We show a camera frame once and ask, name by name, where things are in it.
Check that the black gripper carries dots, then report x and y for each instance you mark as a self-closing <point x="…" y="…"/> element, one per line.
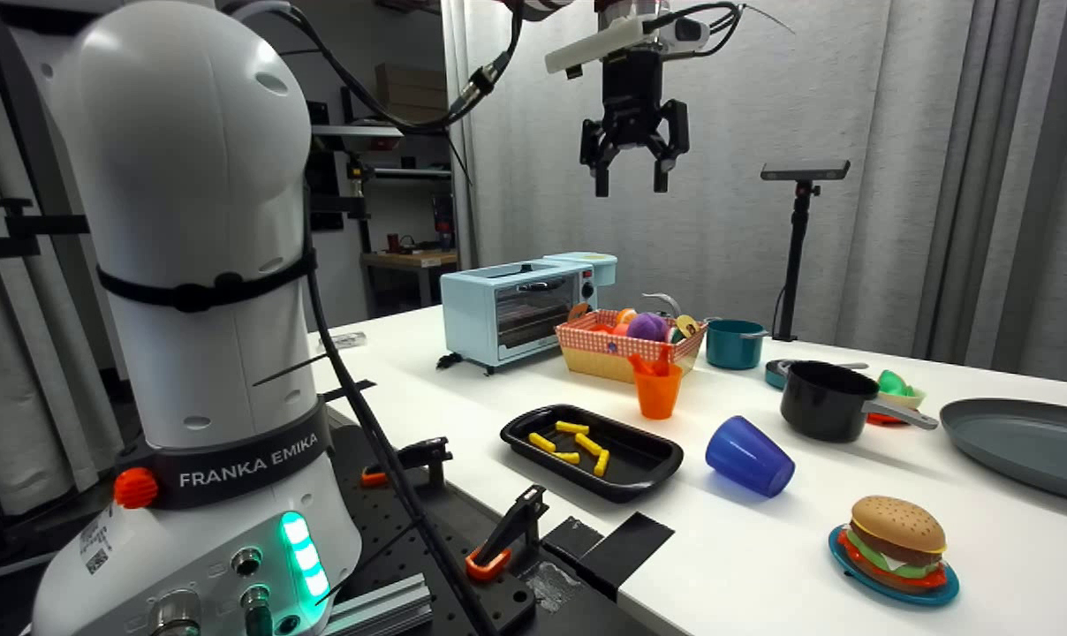
<point x="633" y="108"/>

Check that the orange plastic cup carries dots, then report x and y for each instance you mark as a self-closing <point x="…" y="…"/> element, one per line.
<point x="657" y="392"/>

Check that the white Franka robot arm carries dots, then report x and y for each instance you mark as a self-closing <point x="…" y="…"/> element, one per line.
<point x="192" y="177"/>

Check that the black plastic tray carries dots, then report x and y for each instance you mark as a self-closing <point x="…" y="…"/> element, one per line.
<point x="641" y="463"/>

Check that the blue plastic cup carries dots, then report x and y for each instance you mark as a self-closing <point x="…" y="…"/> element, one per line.
<point x="748" y="458"/>

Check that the orange-red plush toy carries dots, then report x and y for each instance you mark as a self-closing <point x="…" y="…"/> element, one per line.
<point x="623" y="319"/>

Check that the purple plush ball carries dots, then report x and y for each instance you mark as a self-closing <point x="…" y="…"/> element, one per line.
<point x="647" y="327"/>

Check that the yellow plush toy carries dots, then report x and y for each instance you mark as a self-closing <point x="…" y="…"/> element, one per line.
<point x="688" y="327"/>

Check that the black tripod stand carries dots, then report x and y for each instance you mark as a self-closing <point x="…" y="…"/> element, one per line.
<point x="801" y="233"/>

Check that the red checkered cardboard box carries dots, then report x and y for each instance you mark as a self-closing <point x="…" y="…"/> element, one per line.
<point x="591" y="356"/>

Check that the light blue toaster oven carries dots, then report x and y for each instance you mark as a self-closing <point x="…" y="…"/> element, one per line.
<point x="485" y="312"/>

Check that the teal toy pot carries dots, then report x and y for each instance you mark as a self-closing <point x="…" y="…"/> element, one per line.
<point x="736" y="349"/>

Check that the dark storage shelf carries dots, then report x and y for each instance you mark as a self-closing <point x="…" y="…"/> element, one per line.
<point x="403" y="214"/>

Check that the teal toy frying pan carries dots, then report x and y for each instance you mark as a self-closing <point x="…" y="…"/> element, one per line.
<point x="774" y="377"/>

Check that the yellow toy fry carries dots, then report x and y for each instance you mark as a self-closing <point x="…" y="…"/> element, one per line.
<point x="603" y="460"/>
<point x="567" y="458"/>
<point x="574" y="427"/>
<point x="543" y="444"/>
<point x="589" y="446"/>

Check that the grey curtain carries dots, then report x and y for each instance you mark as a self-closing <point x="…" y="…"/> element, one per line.
<point x="911" y="177"/>

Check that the black toy pot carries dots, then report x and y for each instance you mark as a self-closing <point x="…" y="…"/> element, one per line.
<point x="828" y="407"/>

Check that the green toy food piece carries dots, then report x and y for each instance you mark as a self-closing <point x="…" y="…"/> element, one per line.
<point x="894" y="382"/>

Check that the black flat mounting plate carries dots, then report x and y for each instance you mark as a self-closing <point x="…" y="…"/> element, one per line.
<point x="617" y="548"/>

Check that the black perforated breadboard base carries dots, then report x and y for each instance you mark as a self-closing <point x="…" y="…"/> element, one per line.
<point x="441" y="532"/>

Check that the toy burger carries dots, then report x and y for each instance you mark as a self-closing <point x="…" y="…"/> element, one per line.
<point x="900" y="533"/>

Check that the small teal saucer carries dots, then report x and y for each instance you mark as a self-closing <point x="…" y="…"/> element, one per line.
<point x="865" y="583"/>

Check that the large grey-green plate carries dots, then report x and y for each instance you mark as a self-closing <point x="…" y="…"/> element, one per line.
<point x="1031" y="446"/>

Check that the long aluminium profile rail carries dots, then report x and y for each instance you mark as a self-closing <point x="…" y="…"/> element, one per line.
<point x="381" y="606"/>

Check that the black metal bracket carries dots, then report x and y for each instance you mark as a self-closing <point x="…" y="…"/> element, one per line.
<point x="21" y="230"/>

